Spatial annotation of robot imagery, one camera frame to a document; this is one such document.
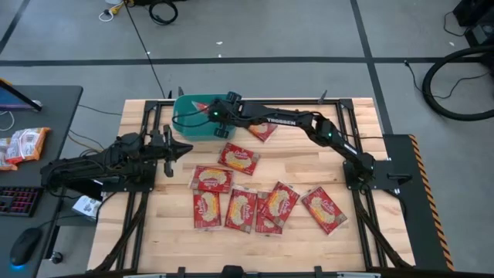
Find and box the white printed carton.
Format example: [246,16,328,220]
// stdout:
[72,195,103,222]

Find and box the black equipment case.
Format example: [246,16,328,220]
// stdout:
[452,0,494,48]

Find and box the long black floor cable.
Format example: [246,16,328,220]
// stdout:
[123,0,167,100]

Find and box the large black hose loop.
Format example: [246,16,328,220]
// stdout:
[421,45,494,122]

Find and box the black rounded object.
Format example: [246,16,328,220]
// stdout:
[221,264,245,278]

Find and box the black backlit keyboard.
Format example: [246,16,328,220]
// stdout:
[0,186,45,219]

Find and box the black desk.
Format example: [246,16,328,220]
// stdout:
[0,84,84,278]

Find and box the tilted computer monitor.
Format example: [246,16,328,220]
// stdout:
[0,78,42,113]

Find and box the thin black cable with plug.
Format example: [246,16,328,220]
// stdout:
[404,59,491,100]

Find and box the black aluminium table frame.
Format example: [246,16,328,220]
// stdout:
[90,89,416,278]

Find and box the red popcorn bag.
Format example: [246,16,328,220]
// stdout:
[260,180,301,229]
[191,100,212,114]
[246,121,279,143]
[188,164,235,194]
[299,185,348,236]
[217,141,262,177]
[223,185,259,235]
[254,190,284,236]
[191,188,223,232]

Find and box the black platform with hazard stripe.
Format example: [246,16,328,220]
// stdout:
[381,134,456,271]

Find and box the orange snack bag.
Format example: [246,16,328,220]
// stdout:
[5,127,52,164]
[0,137,19,171]

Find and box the black computer mouse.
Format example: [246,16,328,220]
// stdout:
[9,226,43,267]

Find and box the white and yellow cable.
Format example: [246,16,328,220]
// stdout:
[98,0,128,23]

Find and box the thin white cable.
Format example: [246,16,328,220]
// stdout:
[0,110,15,132]

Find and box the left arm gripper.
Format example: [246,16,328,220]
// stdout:
[149,124,194,178]

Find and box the coiled black cable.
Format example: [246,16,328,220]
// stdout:
[148,0,180,26]

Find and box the black box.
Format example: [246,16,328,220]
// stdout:
[75,179,103,200]

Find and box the teal plastic basket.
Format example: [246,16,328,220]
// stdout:
[171,93,239,142]

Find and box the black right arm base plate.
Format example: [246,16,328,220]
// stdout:
[342,158,413,191]

